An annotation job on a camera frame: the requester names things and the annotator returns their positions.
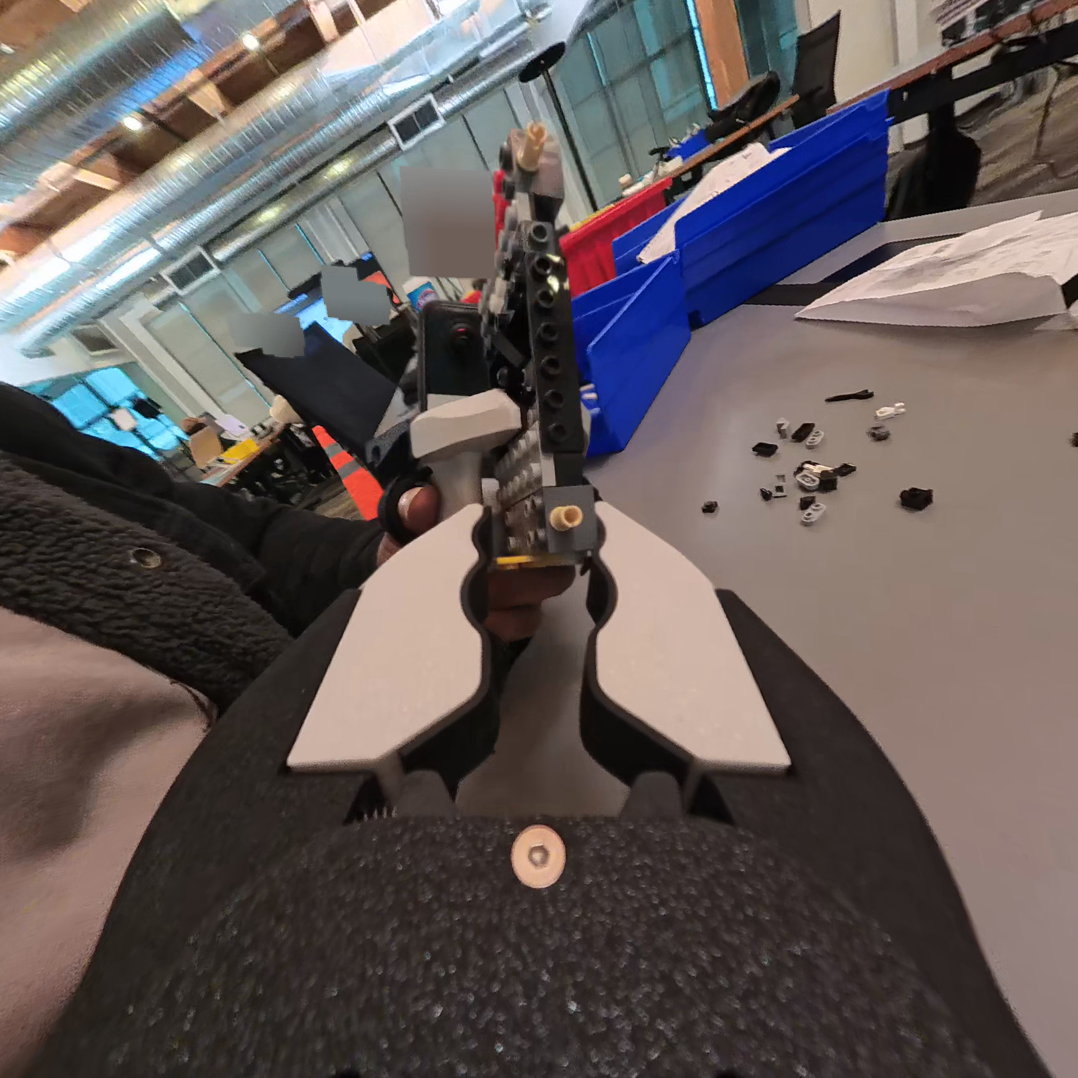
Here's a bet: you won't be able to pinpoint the silver ventilation duct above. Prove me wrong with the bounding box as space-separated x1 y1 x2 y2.
0 0 203 182
0 80 540 355

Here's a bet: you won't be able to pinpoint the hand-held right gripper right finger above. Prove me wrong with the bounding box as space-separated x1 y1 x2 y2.
581 501 791 797

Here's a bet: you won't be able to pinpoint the grey desk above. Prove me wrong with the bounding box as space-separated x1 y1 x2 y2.
455 189 1078 1078

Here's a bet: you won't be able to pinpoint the white printed paper bag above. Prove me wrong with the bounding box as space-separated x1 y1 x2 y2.
796 211 1078 330

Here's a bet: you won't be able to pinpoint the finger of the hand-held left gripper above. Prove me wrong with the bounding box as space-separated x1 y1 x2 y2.
410 396 519 527

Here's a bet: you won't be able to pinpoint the person's left forearm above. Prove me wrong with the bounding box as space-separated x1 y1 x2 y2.
211 484 397 641

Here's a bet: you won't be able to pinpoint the black backpack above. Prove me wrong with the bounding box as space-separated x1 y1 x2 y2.
884 125 985 222

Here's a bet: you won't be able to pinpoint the person's beige top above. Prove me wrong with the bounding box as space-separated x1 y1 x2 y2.
0 606 216 1078

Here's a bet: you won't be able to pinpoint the black floor lamp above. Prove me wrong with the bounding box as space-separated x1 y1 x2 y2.
518 42 599 212

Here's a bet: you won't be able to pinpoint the wooden background table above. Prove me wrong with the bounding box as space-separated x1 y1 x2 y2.
829 0 1078 127

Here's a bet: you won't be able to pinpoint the person's black fleece jacket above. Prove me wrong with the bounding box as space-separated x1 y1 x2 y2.
0 383 392 712

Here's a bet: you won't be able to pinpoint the red storage bin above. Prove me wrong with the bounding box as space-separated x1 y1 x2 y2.
558 181 675 298

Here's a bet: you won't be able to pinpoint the printed paper sheet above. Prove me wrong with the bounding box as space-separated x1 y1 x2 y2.
637 143 794 264

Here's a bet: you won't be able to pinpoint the scattered small brick pieces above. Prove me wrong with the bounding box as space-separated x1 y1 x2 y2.
701 389 936 527

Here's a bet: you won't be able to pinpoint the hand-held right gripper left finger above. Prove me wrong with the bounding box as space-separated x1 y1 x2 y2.
288 505 498 771

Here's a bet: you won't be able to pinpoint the blue storage bin stack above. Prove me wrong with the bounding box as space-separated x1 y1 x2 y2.
613 91 891 331

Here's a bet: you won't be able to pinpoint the black office chair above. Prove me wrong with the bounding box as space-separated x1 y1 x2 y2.
790 10 843 127

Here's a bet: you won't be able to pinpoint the orange striped barrier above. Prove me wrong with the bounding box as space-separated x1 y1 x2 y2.
313 423 384 525

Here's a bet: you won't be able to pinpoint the toy brick car chassis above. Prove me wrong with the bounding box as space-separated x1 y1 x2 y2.
478 120 601 572

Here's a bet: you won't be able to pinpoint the black panel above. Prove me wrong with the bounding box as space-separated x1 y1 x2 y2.
236 324 401 463

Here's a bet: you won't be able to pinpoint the person's left hand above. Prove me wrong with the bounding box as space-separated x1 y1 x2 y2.
383 487 557 643

